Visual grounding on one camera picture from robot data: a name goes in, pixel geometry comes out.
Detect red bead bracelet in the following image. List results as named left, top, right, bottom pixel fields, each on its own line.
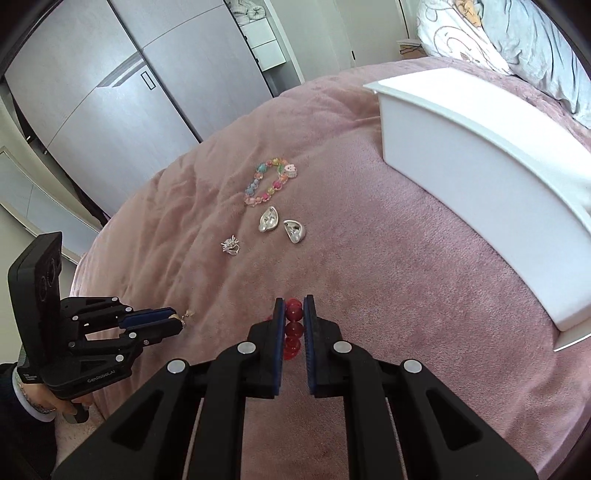
left=266, top=297, right=306, bottom=360

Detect silver shell earring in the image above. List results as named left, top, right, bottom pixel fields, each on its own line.
left=283, top=219, right=307, bottom=244
left=257, top=206, right=280, bottom=233

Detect colourful pastel bead bracelet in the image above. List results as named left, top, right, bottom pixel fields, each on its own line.
left=243, top=156, right=300, bottom=208

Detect person's left hand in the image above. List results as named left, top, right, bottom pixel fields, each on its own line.
left=19, top=384, right=94, bottom=415

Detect pink plush bedspread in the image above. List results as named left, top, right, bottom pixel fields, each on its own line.
left=71, top=58, right=590, bottom=479

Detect grey sliding wardrobe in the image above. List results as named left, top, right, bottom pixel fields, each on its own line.
left=4, top=1, right=271, bottom=214

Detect white plastic storage box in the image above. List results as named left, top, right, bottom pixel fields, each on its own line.
left=369, top=67, right=590, bottom=350

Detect white open shelf column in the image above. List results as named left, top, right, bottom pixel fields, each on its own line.
left=233, top=1, right=304, bottom=97

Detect folded white towels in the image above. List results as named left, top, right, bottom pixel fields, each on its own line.
left=226, top=0, right=266, bottom=24

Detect wooden bedside table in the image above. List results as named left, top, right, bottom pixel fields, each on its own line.
left=398, top=39, right=427, bottom=59

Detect white patterned pillow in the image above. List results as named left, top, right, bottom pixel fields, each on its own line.
left=416, top=1, right=512, bottom=75

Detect grey rumpled duvet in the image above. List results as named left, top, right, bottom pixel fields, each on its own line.
left=478, top=0, right=590, bottom=127

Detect black left gripper camera box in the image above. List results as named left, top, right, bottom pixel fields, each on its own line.
left=8, top=232, right=62, bottom=369

